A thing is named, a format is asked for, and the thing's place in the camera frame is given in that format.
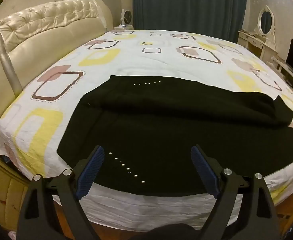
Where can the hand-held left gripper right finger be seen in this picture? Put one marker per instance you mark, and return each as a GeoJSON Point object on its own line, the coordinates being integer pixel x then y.
{"type": "Point", "coordinates": [205, 170]}

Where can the white nightstand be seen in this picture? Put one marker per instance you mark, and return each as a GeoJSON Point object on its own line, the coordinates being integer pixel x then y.
{"type": "Point", "coordinates": [122, 27]}

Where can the white oval vanity mirror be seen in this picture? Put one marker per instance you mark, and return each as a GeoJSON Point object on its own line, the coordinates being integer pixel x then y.
{"type": "Point", "coordinates": [266, 21]}

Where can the white television stand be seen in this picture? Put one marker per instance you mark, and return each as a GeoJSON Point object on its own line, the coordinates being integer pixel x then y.
{"type": "Point", "coordinates": [287, 71]}

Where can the white dressing table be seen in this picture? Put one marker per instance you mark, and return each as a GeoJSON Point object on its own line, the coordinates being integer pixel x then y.
{"type": "Point", "coordinates": [257, 43]}

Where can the round bed with patterned sheet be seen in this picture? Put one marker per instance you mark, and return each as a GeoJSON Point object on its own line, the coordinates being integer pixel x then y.
{"type": "Point", "coordinates": [141, 57]}

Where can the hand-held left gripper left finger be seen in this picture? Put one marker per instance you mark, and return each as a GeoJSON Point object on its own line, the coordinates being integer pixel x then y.
{"type": "Point", "coordinates": [90, 170]}

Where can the cream tufted leather headboard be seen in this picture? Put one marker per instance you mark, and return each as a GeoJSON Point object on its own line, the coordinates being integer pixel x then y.
{"type": "Point", "coordinates": [44, 37]}

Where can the cream leather bed frame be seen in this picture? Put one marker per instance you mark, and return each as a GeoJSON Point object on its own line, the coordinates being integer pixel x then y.
{"type": "Point", "coordinates": [9, 195]}

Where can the dark teal curtain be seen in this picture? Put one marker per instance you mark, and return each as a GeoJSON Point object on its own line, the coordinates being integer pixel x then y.
{"type": "Point", "coordinates": [189, 5]}

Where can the black pants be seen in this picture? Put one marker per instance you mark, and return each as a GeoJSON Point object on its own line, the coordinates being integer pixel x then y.
{"type": "Point", "coordinates": [171, 130]}

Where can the small white desk fan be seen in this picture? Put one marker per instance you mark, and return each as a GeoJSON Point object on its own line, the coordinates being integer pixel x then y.
{"type": "Point", "coordinates": [126, 18]}

